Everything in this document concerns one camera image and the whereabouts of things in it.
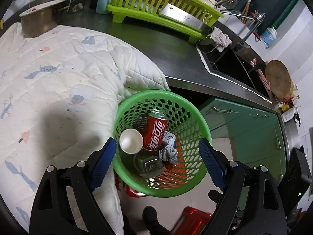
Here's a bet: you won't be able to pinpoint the blue white milk carton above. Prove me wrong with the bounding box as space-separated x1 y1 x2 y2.
162 131 176 147

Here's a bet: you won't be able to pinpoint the chrome faucet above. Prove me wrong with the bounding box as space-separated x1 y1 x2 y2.
219 8 265 42

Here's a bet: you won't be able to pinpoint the green cabinet doors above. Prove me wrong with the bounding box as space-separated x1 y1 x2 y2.
199 97 288 181

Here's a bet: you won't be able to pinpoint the white paper cup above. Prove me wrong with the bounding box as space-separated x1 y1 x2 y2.
119 128 143 154

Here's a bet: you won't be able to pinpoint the metal pot with lid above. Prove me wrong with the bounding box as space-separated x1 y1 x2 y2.
19 0 90 38

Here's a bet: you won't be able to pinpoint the lime juice plastic bottle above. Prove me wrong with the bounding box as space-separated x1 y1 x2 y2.
133 153 165 178

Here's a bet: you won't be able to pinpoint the lime green dish rack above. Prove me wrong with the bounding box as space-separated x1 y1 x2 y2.
107 0 223 43

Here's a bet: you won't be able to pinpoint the red cola can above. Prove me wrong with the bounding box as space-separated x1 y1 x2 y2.
143 110 168 151

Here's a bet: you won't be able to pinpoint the white dish rag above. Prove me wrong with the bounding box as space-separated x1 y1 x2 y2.
199 27 232 52

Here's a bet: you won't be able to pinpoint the crumpled paper wrapper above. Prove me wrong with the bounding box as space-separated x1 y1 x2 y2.
159 145 180 165

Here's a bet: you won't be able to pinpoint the white quilted mat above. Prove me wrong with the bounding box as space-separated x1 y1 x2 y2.
1 23 169 230

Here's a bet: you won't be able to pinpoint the red plastic stool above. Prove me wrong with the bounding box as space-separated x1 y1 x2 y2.
118 174 216 234

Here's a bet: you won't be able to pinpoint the green perforated waste basket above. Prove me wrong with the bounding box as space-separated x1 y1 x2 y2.
113 90 212 198

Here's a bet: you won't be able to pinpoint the steel cleaver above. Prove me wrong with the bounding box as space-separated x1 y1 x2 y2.
159 4 212 36

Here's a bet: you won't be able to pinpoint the round wooden cutting board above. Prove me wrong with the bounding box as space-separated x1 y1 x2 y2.
265 60 294 100

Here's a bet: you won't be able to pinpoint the steel kitchen sink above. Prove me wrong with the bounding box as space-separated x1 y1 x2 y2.
196 45 272 103

